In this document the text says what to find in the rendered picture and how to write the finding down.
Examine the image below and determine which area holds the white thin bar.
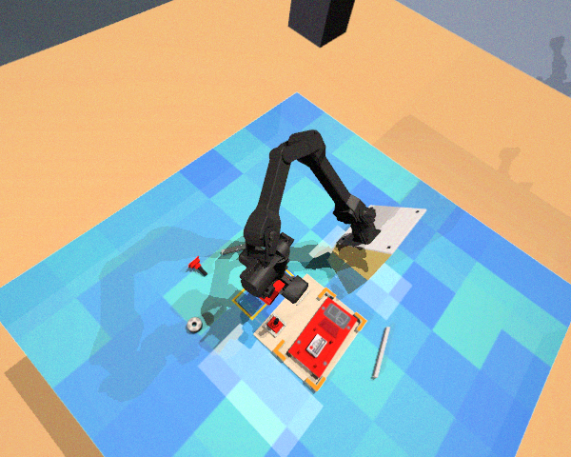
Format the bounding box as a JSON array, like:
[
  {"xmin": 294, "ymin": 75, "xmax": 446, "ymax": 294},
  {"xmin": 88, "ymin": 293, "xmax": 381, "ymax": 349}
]
[{"xmin": 373, "ymin": 326, "xmax": 390, "ymax": 378}]

